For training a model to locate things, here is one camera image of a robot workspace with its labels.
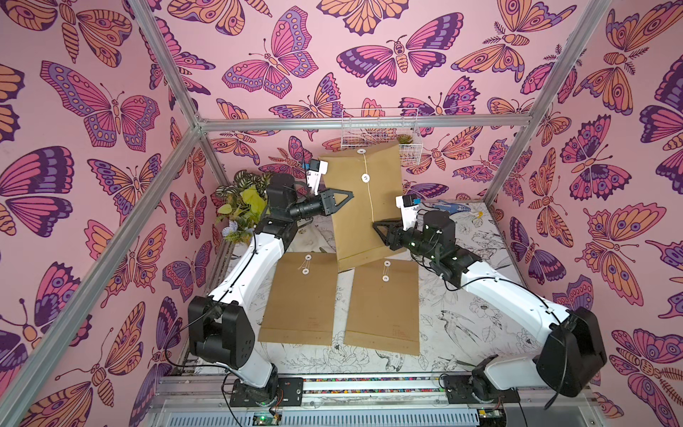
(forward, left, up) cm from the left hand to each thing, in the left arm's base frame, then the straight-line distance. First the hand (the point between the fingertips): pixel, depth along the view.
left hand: (356, 196), depth 71 cm
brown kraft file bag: (-14, +19, -39) cm, 45 cm away
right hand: (-2, -7, -8) cm, 11 cm away
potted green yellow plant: (+8, +37, -12) cm, 39 cm away
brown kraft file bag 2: (-16, -10, -37) cm, 42 cm away
